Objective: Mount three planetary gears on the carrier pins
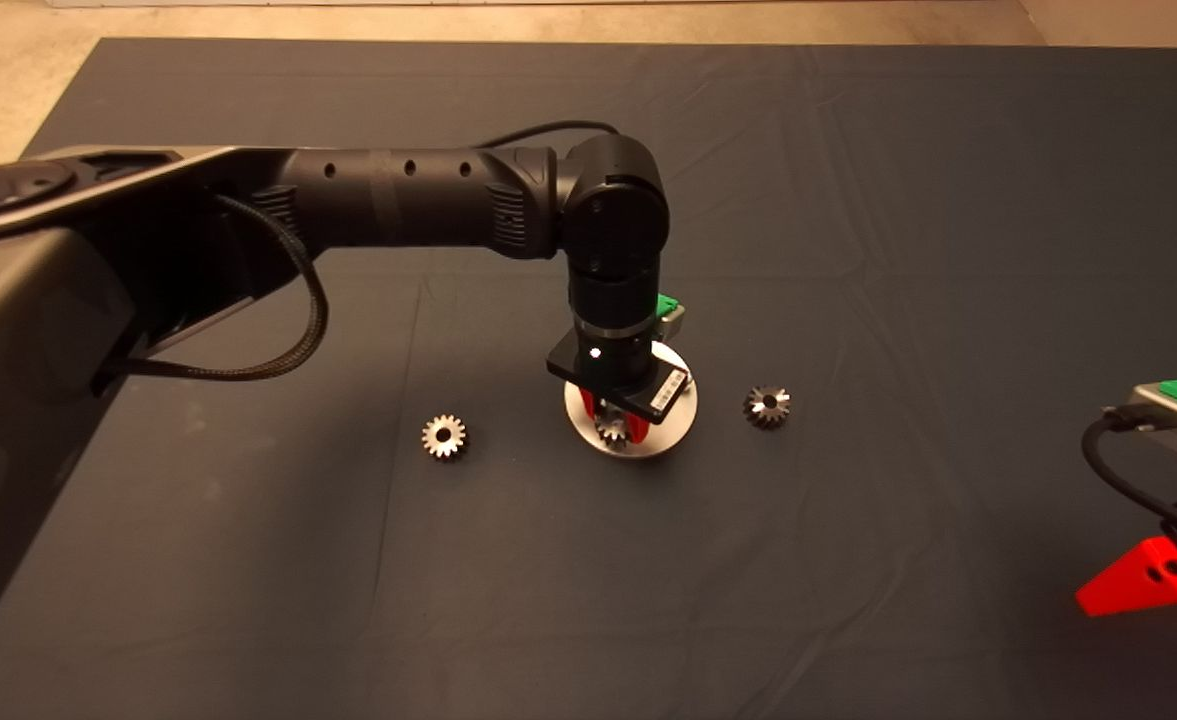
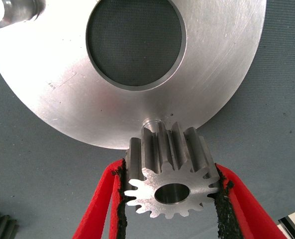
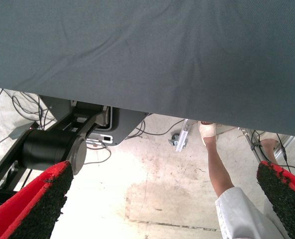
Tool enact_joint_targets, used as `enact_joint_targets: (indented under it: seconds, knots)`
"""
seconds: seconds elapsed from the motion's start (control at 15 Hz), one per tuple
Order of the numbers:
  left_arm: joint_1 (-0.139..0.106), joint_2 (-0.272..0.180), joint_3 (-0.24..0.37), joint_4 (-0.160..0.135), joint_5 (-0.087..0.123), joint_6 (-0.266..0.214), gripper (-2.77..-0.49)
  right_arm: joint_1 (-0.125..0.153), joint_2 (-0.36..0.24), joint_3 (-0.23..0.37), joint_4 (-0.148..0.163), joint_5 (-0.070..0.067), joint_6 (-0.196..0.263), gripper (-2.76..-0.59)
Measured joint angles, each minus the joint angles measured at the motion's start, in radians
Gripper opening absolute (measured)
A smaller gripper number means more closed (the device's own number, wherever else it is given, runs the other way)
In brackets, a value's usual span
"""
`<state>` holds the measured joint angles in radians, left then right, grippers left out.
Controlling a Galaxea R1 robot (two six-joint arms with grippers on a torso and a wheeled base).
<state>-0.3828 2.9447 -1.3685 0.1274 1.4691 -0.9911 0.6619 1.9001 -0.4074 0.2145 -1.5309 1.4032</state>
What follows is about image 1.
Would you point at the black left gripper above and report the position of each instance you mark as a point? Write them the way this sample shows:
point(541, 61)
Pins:
point(613, 365)

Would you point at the shiny steel spur gear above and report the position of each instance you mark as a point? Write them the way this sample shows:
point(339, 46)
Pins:
point(433, 437)
point(608, 437)

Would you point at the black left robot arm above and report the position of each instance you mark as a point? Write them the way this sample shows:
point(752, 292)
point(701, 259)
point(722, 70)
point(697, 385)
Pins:
point(398, 195)

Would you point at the round metal carrier plate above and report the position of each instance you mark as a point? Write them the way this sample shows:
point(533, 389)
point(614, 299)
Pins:
point(668, 436)

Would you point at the dark steel gear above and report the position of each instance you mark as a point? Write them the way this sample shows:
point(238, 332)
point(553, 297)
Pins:
point(757, 412)

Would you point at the dark grey table cloth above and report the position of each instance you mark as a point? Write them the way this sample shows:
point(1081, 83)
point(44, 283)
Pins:
point(848, 200)

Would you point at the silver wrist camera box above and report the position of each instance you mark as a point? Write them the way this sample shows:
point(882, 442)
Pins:
point(675, 320)
point(1173, 435)

